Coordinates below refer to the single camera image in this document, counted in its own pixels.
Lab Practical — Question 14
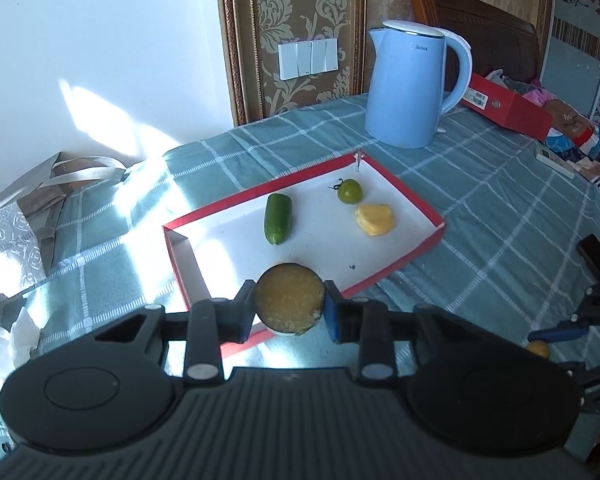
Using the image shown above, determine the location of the ornate wooden wall frame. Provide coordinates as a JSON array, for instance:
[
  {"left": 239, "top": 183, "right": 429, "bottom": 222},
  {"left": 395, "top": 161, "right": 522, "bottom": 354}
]
[{"left": 219, "top": 0, "right": 367, "bottom": 125}]

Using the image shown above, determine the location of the green tomato with stem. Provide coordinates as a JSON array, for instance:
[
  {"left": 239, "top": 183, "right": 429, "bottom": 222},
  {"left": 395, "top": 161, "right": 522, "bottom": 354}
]
[{"left": 332, "top": 179, "right": 363, "bottom": 205}]

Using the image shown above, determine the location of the small brown kiwi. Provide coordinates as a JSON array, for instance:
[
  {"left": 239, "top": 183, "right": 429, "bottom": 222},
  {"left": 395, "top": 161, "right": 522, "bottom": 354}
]
[{"left": 526, "top": 340, "right": 550, "bottom": 360}]

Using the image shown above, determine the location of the silver patterned gift bag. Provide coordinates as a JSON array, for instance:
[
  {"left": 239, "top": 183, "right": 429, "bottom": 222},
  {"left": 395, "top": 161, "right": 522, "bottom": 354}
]
[{"left": 0, "top": 153, "right": 126, "bottom": 297}]

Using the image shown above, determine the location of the green cucumber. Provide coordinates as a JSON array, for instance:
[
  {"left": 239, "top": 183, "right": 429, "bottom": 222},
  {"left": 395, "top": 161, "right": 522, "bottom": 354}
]
[{"left": 263, "top": 193, "right": 294, "bottom": 245}]

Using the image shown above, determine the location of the yellow fruit piece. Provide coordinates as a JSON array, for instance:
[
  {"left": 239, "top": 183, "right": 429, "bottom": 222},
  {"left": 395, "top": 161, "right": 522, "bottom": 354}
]
[{"left": 354, "top": 204, "right": 396, "bottom": 236}]

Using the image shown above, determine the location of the light blue electric kettle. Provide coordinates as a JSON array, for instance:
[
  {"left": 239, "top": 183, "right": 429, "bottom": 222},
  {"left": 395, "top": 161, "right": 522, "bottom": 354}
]
[{"left": 365, "top": 20, "right": 472, "bottom": 148}]

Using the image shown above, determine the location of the wardrobe sliding door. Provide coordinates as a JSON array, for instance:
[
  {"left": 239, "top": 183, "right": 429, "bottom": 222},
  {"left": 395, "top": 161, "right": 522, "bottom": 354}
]
[{"left": 540, "top": 0, "right": 600, "bottom": 122}]

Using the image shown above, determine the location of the wooden headboard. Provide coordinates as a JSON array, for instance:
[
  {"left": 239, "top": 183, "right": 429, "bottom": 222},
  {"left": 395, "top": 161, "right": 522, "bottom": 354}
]
[{"left": 410, "top": 0, "right": 541, "bottom": 82}]

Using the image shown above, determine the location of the red cardboard box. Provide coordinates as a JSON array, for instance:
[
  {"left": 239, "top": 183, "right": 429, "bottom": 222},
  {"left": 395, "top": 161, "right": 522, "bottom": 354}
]
[{"left": 462, "top": 74, "right": 553, "bottom": 142}]

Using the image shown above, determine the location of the red shallow cardboard tray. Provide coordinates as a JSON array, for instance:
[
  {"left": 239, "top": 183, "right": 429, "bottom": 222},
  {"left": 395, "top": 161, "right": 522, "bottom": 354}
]
[{"left": 161, "top": 152, "right": 448, "bottom": 360}]

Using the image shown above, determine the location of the white wall switch panel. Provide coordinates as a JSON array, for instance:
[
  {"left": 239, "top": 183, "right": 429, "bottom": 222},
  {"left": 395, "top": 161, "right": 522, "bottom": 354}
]
[{"left": 277, "top": 38, "right": 339, "bottom": 80}]

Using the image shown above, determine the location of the colourful bedding pile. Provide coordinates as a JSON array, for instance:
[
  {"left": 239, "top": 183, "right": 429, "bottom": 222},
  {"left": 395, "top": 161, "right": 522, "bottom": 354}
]
[{"left": 486, "top": 68, "right": 600, "bottom": 189}]

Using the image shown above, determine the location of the teal checked tablecloth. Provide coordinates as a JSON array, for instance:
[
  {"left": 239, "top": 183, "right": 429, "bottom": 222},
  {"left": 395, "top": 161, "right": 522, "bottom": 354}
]
[{"left": 28, "top": 96, "right": 600, "bottom": 351}]

